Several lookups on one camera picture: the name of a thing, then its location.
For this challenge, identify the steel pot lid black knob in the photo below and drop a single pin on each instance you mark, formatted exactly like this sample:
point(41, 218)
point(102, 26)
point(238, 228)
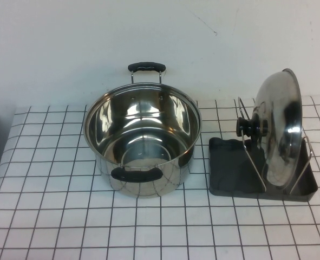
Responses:
point(279, 122)

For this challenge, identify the stainless steel cooking pot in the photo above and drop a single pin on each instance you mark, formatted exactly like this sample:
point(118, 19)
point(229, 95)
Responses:
point(149, 187)

